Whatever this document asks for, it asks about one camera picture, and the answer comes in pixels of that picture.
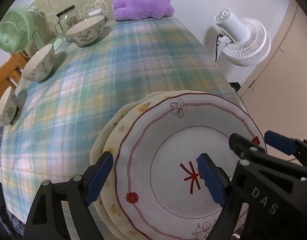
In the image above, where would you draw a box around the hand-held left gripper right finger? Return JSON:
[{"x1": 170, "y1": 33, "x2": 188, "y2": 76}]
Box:
[{"x1": 197, "y1": 153, "x2": 248, "y2": 240}]

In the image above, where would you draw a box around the large yellow floral plate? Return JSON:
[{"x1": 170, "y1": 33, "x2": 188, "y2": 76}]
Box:
[{"x1": 90, "y1": 90, "x2": 244, "y2": 240}]

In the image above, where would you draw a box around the glass jar dark lid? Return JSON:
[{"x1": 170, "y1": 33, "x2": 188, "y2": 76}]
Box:
[{"x1": 56, "y1": 5, "x2": 80, "y2": 32}]

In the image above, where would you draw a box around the wooden chair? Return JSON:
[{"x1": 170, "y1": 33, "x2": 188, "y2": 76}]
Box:
[{"x1": 0, "y1": 54, "x2": 25, "y2": 105}]

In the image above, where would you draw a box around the green desk fan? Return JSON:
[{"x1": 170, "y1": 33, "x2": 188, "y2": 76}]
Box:
[{"x1": 0, "y1": 6, "x2": 66, "y2": 57}]

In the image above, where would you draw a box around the black fan cable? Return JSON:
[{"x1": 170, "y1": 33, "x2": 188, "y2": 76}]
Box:
[{"x1": 215, "y1": 34, "x2": 226, "y2": 63}]

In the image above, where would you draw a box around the small floral ceramic bowl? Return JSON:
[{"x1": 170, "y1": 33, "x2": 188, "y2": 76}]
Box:
[{"x1": 0, "y1": 86, "x2": 19, "y2": 127}]

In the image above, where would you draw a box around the white cotton swab container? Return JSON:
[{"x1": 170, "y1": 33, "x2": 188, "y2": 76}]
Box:
[{"x1": 87, "y1": 8, "x2": 104, "y2": 18}]

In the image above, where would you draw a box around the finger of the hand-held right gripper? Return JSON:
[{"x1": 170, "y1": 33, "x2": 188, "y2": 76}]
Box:
[
  {"x1": 229, "y1": 133, "x2": 307, "y2": 180},
  {"x1": 264, "y1": 130, "x2": 307, "y2": 167}
]

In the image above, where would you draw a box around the glass mug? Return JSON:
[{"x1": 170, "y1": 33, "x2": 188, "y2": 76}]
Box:
[{"x1": 53, "y1": 23, "x2": 65, "y2": 38}]

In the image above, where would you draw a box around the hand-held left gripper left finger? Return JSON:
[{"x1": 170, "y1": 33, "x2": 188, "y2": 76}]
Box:
[{"x1": 26, "y1": 151, "x2": 114, "y2": 240}]

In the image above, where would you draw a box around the small yellow floral plate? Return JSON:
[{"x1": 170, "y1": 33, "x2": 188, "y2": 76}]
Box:
[{"x1": 103, "y1": 92, "x2": 209, "y2": 240}]

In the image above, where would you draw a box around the white floor fan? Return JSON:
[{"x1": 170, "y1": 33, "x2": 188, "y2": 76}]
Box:
[{"x1": 214, "y1": 9, "x2": 271, "y2": 67}]

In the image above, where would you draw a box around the purple plush toy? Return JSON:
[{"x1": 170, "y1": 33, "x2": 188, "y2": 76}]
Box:
[{"x1": 112, "y1": 0, "x2": 175, "y2": 21}]

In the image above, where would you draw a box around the beige door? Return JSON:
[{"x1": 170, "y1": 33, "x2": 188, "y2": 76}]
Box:
[{"x1": 237, "y1": 0, "x2": 307, "y2": 170}]

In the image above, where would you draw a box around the white plate red pattern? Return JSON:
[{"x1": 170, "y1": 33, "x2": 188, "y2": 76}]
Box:
[{"x1": 114, "y1": 93, "x2": 268, "y2": 240}]

